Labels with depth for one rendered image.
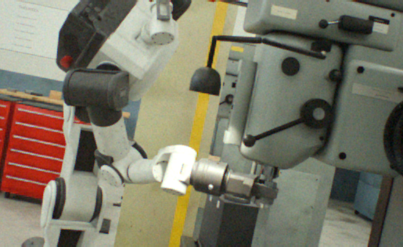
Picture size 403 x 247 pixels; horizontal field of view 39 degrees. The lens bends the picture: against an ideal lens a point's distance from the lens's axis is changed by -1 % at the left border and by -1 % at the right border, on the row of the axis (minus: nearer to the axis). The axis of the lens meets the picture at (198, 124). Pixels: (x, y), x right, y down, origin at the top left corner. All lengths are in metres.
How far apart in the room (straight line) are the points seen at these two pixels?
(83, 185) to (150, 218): 1.33
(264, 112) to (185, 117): 1.81
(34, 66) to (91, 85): 9.08
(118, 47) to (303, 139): 0.56
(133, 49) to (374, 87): 0.64
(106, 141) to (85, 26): 0.32
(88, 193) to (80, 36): 0.56
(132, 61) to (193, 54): 1.59
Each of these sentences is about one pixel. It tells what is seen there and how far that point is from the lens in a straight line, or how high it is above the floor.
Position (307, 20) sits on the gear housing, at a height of 1.66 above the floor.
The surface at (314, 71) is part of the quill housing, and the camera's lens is 1.37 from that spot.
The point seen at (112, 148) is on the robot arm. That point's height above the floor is 1.25.
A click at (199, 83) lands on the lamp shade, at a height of 1.47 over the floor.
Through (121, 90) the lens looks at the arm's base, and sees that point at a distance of 1.51.
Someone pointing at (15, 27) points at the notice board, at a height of 1.96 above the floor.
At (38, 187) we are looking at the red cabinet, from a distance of 6.08.
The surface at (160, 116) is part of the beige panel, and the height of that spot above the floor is 1.28.
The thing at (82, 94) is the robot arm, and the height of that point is 1.39.
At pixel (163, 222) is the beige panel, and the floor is 0.71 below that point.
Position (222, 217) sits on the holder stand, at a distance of 1.85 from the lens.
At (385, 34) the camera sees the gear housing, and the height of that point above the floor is 1.67.
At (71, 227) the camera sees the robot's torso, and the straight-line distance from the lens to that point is 1.97.
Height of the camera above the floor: 1.45
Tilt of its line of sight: 3 degrees down
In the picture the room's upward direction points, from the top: 11 degrees clockwise
